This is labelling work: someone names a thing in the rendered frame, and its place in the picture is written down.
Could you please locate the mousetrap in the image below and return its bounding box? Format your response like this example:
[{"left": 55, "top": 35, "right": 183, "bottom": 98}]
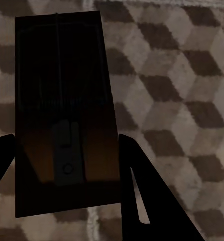
[{"left": 15, "top": 11, "right": 121, "bottom": 218}]

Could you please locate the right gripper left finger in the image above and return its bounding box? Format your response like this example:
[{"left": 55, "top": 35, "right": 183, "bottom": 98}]
[{"left": 0, "top": 134, "right": 15, "bottom": 180}]

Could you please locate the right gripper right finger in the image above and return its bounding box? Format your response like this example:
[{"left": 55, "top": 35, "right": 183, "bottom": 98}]
[{"left": 118, "top": 134, "right": 205, "bottom": 241}]

